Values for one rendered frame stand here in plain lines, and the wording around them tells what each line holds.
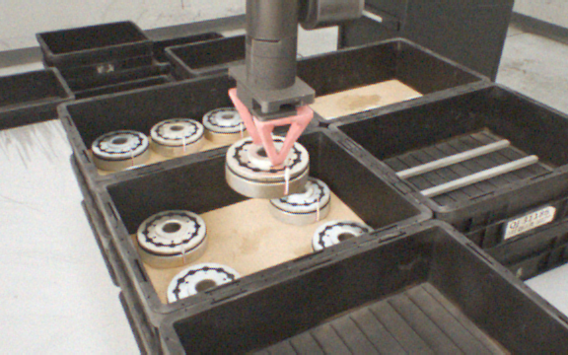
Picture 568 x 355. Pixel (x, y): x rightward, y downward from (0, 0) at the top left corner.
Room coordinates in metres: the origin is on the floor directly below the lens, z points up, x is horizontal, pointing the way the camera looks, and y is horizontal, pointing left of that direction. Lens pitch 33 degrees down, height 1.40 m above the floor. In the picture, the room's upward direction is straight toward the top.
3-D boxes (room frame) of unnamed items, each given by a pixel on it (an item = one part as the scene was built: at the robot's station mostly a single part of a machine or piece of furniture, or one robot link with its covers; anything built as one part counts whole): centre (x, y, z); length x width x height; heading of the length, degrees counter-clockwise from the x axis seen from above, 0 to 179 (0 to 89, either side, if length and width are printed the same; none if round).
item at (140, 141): (0.95, 0.30, 0.86); 0.10 x 0.10 x 0.01
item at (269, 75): (0.61, 0.01, 1.16); 0.10 x 0.07 x 0.07; 26
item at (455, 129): (0.85, -0.33, 0.87); 0.40 x 0.30 x 0.11; 118
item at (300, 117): (0.60, 0.01, 1.09); 0.07 x 0.07 x 0.09; 26
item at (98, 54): (2.29, 0.75, 0.37); 0.40 x 0.30 x 0.45; 119
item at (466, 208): (0.85, -0.33, 0.92); 0.40 x 0.30 x 0.02; 118
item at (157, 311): (0.67, 0.03, 0.92); 0.40 x 0.30 x 0.02; 118
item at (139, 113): (0.93, 0.17, 0.87); 0.40 x 0.30 x 0.11; 118
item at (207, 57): (2.14, 0.21, 0.37); 0.40 x 0.30 x 0.45; 119
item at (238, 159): (0.61, 0.01, 1.04); 0.10 x 0.10 x 0.01
